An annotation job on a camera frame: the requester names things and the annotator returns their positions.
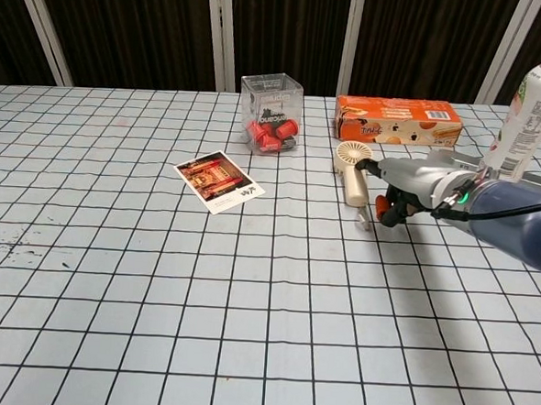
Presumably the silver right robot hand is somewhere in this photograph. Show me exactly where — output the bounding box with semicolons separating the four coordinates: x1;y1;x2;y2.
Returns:
351;154;480;234

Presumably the cream handheld fan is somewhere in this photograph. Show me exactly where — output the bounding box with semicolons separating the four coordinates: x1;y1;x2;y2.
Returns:
329;138;375;209

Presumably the flat stainless steel grater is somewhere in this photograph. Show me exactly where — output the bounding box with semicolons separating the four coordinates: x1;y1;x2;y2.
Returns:
425;147;541;194

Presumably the orange biscuit carton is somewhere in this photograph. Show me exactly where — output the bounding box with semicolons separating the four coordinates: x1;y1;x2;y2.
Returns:
332;93;466;149

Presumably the white drink bottle yellow cap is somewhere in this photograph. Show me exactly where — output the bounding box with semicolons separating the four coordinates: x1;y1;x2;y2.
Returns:
480;32;541;185

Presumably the clear acrylic capsule box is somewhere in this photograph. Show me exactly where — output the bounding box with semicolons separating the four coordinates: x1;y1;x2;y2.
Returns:
236;70;307;159

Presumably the photo postcard with white border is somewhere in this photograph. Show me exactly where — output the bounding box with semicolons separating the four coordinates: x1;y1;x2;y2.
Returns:
171;148;269;220

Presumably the blue checkered tablecloth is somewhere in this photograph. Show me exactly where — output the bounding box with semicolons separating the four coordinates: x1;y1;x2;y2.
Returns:
0;74;541;405

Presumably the dark pleated curtain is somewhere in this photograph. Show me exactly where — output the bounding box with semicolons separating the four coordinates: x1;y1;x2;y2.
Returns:
0;0;541;117

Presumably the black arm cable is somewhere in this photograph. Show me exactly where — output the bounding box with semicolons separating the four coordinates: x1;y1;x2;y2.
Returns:
430;187;541;228

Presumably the white frame post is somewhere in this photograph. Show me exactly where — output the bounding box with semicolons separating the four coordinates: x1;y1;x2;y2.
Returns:
3;0;79;87
475;0;541;109
336;0;368;100
200;0;243;93

